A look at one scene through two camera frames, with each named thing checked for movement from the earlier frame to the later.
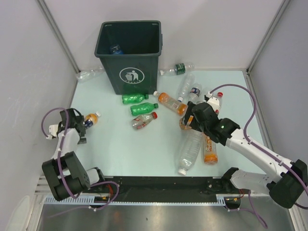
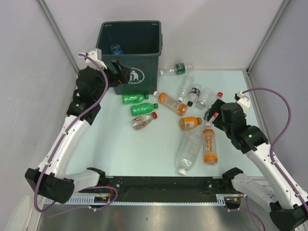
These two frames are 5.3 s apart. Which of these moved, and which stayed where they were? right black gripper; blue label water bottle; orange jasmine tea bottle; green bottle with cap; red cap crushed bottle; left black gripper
Moved: right black gripper; left black gripper
Stayed: blue label water bottle; green bottle with cap; orange jasmine tea bottle; red cap crushed bottle
